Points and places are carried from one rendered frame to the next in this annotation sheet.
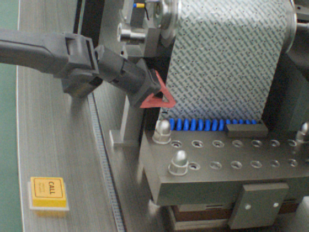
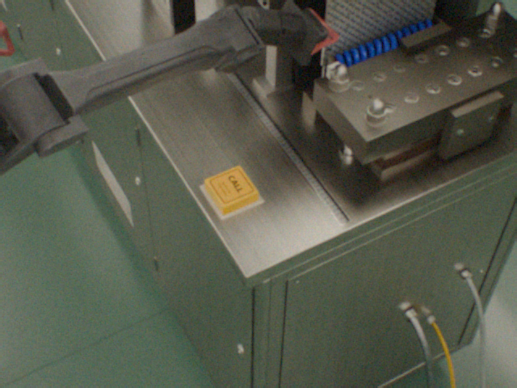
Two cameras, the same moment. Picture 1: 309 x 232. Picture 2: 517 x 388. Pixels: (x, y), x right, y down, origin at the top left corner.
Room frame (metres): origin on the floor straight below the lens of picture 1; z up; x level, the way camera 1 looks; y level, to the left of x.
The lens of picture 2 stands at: (-0.08, 0.33, 2.08)
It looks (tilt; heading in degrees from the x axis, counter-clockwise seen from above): 52 degrees down; 349
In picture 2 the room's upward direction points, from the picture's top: 1 degrees clockwise
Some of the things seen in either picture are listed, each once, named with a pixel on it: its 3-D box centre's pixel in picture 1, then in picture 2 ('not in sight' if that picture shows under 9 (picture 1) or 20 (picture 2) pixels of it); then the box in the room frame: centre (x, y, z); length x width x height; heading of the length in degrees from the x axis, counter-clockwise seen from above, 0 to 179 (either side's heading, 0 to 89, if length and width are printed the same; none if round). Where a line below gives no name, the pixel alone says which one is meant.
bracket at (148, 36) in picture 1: (132, 84); (274, 24); (1.08, 0.06, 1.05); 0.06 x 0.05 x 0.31; 109
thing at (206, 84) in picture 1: (219, 89); (384, 2); (1.04, -0.12, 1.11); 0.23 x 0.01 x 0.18; 109
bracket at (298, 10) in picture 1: (300, 11); not in sight; (1.15, -0.27, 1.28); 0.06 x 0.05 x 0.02; 109
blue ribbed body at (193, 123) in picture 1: (215, 127); (386, 44); (1.02, -0.13, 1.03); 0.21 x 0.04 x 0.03; 109
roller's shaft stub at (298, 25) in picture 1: (294, 24); not in sight; (1.15, -0.27, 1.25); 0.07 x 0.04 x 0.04; 109
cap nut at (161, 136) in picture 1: (163, 130); (339, 75); (0.93, -0.02, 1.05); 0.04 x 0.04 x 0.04
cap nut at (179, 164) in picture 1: (180, 161); (376, 109); (0.85, -0.06, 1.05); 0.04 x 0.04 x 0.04
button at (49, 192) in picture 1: (47, 191); (231, 190); (0.83, 0.18, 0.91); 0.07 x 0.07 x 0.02; 19
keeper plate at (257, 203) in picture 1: (258, 206); (470, 126); (0.86, -0.24, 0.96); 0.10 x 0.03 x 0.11; 109
